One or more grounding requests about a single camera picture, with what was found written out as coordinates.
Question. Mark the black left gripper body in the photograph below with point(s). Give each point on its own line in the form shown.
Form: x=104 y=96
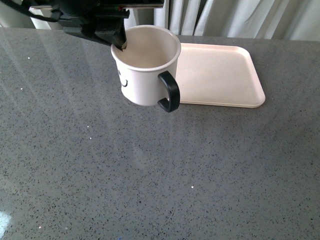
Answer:
x=79 y=18

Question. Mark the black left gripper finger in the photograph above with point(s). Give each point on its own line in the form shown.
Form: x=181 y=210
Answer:
x=111 y=33

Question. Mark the white smiley mug black handle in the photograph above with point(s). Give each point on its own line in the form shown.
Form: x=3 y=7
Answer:
x=147 y=67

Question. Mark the pale pink rectangular tray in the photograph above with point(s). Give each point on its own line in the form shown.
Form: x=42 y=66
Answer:
x=218 y=75

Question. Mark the white pleated curtain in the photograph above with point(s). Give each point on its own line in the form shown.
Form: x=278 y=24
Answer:
x=252 y=19

